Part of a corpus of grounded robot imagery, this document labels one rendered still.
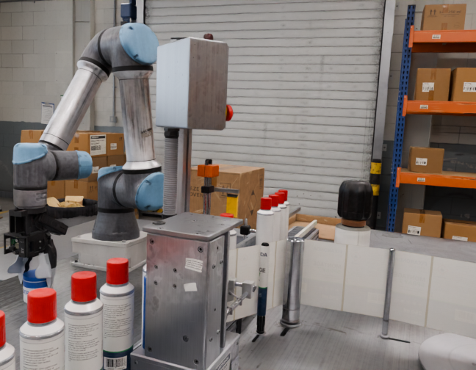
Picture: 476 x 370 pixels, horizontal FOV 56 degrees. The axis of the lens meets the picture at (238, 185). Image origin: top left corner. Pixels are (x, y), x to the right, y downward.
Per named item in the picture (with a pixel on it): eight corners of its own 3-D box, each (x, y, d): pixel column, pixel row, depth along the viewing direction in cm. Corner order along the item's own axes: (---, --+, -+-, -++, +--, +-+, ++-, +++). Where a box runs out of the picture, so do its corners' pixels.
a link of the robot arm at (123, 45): (145, 202, 147) (128, 28, 137) (176, 208, 138) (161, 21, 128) (114, 211, 138) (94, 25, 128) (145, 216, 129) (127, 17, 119)
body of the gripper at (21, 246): (3, 256, 109) (1, 208, 107) (29, 248, 117) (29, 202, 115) (29, 260, 106) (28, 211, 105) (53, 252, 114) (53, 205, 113)
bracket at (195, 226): (208, 241, 62) (208, 235, 62) (140, 231, 66) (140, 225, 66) (243, 223, 75) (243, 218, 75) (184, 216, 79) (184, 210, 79)
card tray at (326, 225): (336, 241, 191) (337, 232, 190) (278, 233, 200) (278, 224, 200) (347, 227, 218) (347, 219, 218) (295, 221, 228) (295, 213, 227)
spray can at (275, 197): (275, 261, 141) (279, 197, 138) (259, 258, 143) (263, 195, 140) (280, 257, 146) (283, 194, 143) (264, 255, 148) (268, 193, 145)
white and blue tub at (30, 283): (39, 306, 112) (39, 279, 111) (17, 302, 114) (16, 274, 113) (59, 296, 118) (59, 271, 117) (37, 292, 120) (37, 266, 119)
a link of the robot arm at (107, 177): (120, 202, 154) (120, 164, 153) (145, 207, 146) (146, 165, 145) (89, 205, 145) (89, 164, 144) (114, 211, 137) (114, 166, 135)
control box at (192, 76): (186, 129, 95) (189, 35, 92) (154, 126, 109) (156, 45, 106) (227, 131, 100) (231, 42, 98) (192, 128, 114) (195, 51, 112)
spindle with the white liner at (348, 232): (363, 307, 108) (374, 183, 104) (326, 300, 111) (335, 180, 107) (367, 294, 116) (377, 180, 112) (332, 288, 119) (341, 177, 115)
